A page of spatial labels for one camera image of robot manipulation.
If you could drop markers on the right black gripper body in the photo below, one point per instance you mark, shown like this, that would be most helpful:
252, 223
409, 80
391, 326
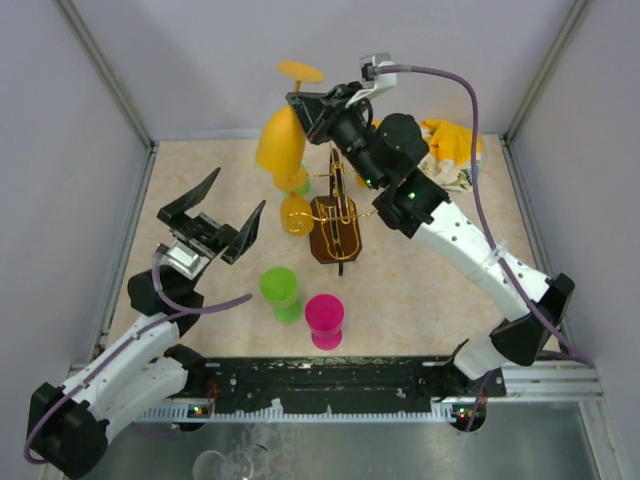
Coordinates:
353, 136

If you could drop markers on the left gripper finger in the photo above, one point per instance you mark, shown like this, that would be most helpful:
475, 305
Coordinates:
245, 237
175, 212

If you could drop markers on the yellow patterned cloth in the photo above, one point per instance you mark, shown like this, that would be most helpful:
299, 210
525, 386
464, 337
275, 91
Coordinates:
448, 162

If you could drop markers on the pink plastic wine glass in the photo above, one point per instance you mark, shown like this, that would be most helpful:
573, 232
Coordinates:
324, 315

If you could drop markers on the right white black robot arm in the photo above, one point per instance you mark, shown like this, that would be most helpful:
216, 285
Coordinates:
532, 303

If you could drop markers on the green plastic wine glass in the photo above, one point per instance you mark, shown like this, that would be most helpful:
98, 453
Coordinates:
279, 287
305, 187

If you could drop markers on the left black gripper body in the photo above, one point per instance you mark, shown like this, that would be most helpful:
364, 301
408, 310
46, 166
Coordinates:
202, 233

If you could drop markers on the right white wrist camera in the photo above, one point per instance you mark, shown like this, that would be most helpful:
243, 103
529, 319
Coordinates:
373, 81

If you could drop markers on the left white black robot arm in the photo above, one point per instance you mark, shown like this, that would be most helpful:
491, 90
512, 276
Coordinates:
71, 425

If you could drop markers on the orange plastic wine glass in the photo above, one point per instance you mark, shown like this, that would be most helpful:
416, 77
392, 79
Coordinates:
359, 179
282, 141
295, 211

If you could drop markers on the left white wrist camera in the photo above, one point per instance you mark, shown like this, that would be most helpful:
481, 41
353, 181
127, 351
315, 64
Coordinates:
182, 258

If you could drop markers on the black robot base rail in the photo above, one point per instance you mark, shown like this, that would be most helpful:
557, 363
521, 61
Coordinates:
356, 389

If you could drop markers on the clear wine glass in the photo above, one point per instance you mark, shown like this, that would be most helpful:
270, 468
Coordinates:
243, 459

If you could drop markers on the gold wire wine glass rack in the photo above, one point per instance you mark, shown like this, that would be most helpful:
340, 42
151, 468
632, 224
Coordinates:
336, 237

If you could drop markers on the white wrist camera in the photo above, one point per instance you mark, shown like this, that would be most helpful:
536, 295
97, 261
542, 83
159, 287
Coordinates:
182, 258
373, 81

